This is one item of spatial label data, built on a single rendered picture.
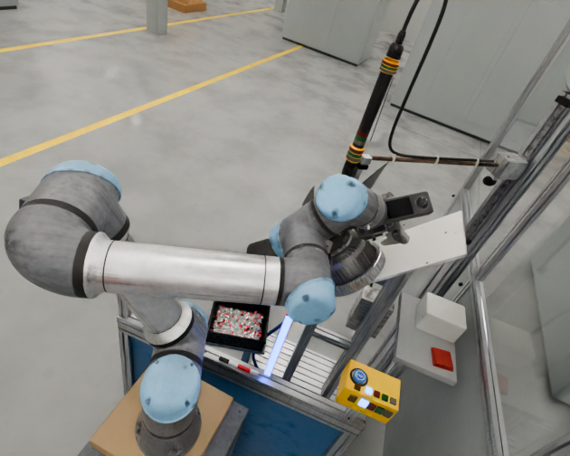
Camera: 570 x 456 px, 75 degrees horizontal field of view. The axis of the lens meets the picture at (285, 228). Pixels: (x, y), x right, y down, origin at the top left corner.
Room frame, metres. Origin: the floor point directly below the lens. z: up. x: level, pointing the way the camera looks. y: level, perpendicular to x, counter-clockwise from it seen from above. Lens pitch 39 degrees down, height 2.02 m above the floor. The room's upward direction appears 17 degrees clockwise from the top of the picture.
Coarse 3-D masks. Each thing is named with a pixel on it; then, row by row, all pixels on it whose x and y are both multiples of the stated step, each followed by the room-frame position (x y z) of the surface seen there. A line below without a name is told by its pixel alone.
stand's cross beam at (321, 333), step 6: (318, 330) 1.11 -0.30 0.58; (324, 330) 1.12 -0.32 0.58; (318, 336) 1.10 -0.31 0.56; (324, 336) 1.10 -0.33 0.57; (330, 336) 1.10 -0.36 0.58; (336, 336) 1.11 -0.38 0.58; (342, 336) 1.12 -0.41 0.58; (330, 342) 1.09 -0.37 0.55; (336, 342) 1.09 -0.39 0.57; (342, 342) 1.09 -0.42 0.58; (348, 342) 1.10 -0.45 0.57; (342, 348) 1.08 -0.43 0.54; (348, 348) 1.08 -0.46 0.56
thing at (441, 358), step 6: (432, 348) 0.96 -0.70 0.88; (438, 348) 0.97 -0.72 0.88; (432, 354) 0.94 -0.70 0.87; (438, 354) 0.94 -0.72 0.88; (444, 354) 0.95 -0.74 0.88; (450, 354) 0.96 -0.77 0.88; (432, 360) 0.92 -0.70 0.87; (438, 360) 0.91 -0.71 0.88; (444, 360) 0.92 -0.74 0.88; (450, 360) 0.93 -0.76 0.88; (438, 366) 0.90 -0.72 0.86; (444, 366) 0.90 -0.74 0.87; (450, 366) 0.90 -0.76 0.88
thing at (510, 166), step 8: (496, 152) 1.30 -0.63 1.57; (504, 152) 1.31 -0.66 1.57; (496, 160) 1.28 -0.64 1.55; (504, 160) 1.26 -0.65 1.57; (512, 160) 1.26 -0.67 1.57; (520, 160) 1.28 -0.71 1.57; (528, 160) 1.30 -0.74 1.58; (488, 168) 1.29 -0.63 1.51; (496, 168) 1.27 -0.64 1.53; (504, 168) 1.24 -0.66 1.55; (512, 168) 1.26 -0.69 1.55; (520, 168) 1.27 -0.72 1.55; (496, 176) 1.25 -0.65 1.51; (504, 176) 1.25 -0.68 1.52; (512, 176) 1.27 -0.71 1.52
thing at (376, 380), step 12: (348, 372) 0.62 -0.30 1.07; (372, 372) 0.65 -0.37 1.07; (348, 384) 0.59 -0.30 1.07; (360, 384) 0.60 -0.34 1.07; (372, 384) 0.61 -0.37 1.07; (384, 384) 0.62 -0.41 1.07; (396, 384) 0.63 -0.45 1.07; (336, 396) 0.59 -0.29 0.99; (360, 396) 0.57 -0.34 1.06; (372, 396) 0.57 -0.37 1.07; (396, 396) 0.59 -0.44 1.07; (360, 408) 0.56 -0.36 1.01; (396, 408) 0.56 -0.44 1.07; (384, 420) 0.55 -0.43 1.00
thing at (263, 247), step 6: (264, 240) 1.12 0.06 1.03; (252, 246) 1.12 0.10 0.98; (258, 246) 1.10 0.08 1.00; (264, 246) 1.09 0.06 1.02; (270, 246) 1.08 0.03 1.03; (246, 252) 1.10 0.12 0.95; (252, 252) 1.09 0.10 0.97; (258, 252) 1.08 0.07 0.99; (264, 252) 1.07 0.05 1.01; (270, 252) 1.06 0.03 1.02
